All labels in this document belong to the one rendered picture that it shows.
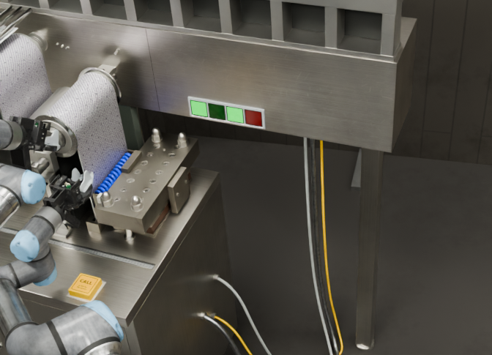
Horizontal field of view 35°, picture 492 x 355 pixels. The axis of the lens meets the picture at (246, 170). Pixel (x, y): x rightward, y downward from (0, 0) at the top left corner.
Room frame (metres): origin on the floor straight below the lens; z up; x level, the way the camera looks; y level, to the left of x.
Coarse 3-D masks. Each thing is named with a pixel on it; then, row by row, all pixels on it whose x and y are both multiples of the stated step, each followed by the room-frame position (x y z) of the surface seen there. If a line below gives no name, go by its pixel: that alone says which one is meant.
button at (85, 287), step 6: (78, 276) 1.57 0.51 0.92; (84, 276) 1.57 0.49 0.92; (90, 276) 1.57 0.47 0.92; (78, 282) 1.55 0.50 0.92; (84, 282) 1.55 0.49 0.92; (90, 282) 1.55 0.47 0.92; (96, 282) 1.54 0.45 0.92; (72, 288) 1.53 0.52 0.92; (78, 288) 1.53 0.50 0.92; (84, 288) 1.52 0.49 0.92; (90, 288) 1.52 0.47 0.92; (96, 288) 1.53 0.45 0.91; (72, 294) 1.52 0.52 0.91; (78, 294) 1.51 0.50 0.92; (84, 294) 1.50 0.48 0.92; (90, 294) 1.50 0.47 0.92; (90, 300) 1.50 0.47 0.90
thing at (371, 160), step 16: (368, 160) 1.93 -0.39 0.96; (368, 176) 1.93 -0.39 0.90; (368, 192) 1.92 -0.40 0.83; (368, 208) 1.92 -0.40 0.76; (368, 224) 1.92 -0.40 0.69; (368, 240) 1.92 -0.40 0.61; (368, 256) 1.92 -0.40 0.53; (368, 272) 1.92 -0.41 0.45; (368, 288) 1.92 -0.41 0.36; (368, 304) 1.92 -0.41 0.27; (368, 320) 1.92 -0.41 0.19; (368, 336) 1.92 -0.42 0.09
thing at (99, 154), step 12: (108, 120) 1.96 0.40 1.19; (120, 120) 2.01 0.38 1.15; (96, 132) 1.89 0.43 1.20; (108, 132) 1.94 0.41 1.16; (120, 132) 2.00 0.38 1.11; (84, 144) 1.83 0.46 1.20; (96, 144) 1.88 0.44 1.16; (108, 144) 1.93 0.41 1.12; (120, 144) 1.98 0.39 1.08; (84, 156) 1.82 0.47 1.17; (96, 156) 1.87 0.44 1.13; (108, 156) 1.92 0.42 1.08; (120, 156) 1.97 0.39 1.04; (84, 168) 1.80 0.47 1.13; (96, 168) 1.85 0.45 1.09; (108, 168) 1.91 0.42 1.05; (96, 180) 1.84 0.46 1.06
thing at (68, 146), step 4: (108, 80) 2.03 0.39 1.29; (44, 120) 1.82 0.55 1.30; (48, 120) 1.82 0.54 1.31; (52, 124) 1.81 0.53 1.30; (56, 124) 1.80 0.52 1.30; (56, 128) 1.81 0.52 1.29; (60, 128) 1.80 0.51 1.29; (64, 132) 1.80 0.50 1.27; (64, 136) 1.80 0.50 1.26; (68, 136) 1.79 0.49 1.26; (68, 140) 1.79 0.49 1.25; (68, 144) 1.79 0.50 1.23; (64, 148) 1.80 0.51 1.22; (68, 148) 1.80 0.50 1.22; (60, 152) 1.81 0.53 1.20; (64, 152) 1.80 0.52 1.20
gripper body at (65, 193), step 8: (56, 176) 1.74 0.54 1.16; (64, 176) 1.74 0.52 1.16; (56, 184) 1.71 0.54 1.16; (64, 184) 1.72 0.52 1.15; (72, 184) 1.72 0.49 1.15; (80, 184) 1.72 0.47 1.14; (56, 192) 1.68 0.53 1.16; (64, 192) 1.68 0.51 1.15; (72, 192) 1.69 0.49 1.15; (80, 192) 1.73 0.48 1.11; (48, 200) 1.64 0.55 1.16; (56, 200) 1.65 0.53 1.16; (64, 200) 1.68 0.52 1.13; (72, 200) 1.68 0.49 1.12; (80, 200) 1.70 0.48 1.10; (56, 208) 1.63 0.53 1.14; (64, 208) 1.67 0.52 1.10; (72, 208) 1.68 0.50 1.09; (64, 216) 1.63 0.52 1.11
